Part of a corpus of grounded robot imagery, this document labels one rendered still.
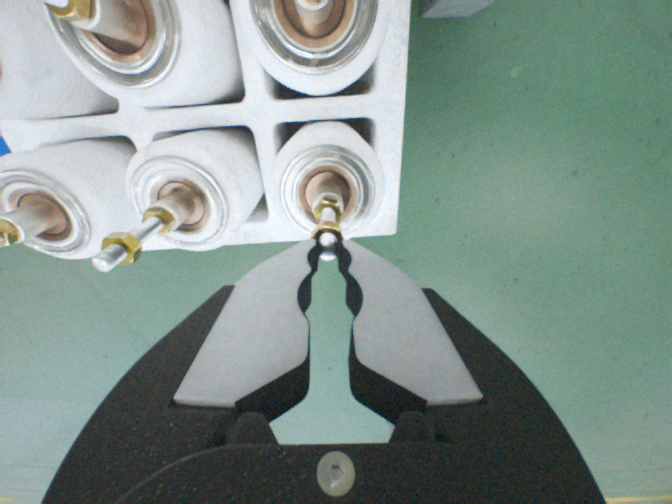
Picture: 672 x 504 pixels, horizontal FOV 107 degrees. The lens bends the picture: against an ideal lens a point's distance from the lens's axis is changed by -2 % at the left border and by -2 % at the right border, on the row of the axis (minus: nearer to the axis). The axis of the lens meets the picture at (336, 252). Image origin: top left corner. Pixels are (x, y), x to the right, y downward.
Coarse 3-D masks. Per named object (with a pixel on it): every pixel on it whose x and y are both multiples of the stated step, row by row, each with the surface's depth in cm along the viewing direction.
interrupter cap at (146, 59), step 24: (144, 0) 15; (168, 0) 14; (72, 24) 15; (144, 24) 15; (168, 24) 15; (72, 48) 15; (96, 48) 15; (120, 48) 16; (144, 48) 16; (168, 48) 16; (96, 72) 16; (120, 72) 16; (144, 72) 16; (168, 72) 16
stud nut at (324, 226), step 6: (324, 222) 14; (330, 222) 14; (318, 228) 14; (324, 228) 14; (330, 228) 14; (336, 228) 14; (312, 234) 14; (318, 234) 14; (336, 234) 14; (342, 234) 14; (318, 240) 14; (342, 240) 14
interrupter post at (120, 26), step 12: (96, 0) 12; (108, 0) 13; (120, 0) 14; (96, 12) 13; (108, 12) 13; (120, 12) 14; (132, 12) 15; (84, 24) 13; (96, 24) 13; (108, 24) 13; (120, 24) 14; (132, 24) 15; (120, 36) 15
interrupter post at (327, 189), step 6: (318, 186) 20; (324, 186) 19; (330, 186) 19; (336, 186) 20; (318, 192) 19; (324, 192) 18; (330, 192) 18; (336, 192) 18; (318, 198) 18; (330, 198) 18; (336, 198) 18; (342, 204) 18; (342, 210) 18
